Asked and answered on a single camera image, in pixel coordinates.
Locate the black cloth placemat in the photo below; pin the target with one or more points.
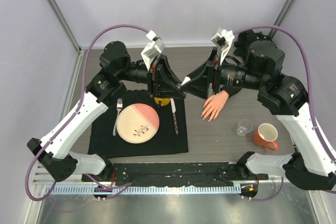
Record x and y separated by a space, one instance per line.
165 142

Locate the white nail polish cap brush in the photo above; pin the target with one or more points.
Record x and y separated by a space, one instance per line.
186 80

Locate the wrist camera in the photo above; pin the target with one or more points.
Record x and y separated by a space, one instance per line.
153 49
223 40

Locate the black sleeve forearm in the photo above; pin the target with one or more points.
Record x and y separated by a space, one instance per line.
231 90

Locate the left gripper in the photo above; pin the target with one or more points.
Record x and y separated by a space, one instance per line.
162 81

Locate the white cable duct strip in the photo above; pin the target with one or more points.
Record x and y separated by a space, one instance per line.
86 189

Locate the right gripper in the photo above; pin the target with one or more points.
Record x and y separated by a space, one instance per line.
198 84

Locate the clear plastic cup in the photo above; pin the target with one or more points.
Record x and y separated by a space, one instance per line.
244 127

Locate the orange ceramic mug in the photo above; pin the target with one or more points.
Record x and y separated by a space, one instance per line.
265 136

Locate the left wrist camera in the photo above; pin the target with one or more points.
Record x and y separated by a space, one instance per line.
153 49

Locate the silver fork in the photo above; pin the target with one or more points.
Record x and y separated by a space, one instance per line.
119 109

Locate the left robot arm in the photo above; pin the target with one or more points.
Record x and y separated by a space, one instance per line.
64 151

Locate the table knife patterned handle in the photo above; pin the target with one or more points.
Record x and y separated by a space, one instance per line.
174 116

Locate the yellow enamel mug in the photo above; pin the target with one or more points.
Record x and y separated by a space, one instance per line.
161 102

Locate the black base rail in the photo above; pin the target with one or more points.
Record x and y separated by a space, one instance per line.
208 174

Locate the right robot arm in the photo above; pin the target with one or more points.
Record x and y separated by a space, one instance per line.
309 167

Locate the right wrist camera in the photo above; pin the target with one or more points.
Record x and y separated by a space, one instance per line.
223 40

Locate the mannequin hand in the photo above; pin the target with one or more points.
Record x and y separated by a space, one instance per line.
213 105

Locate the pink and cream plate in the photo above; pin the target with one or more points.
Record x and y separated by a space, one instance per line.
138 123

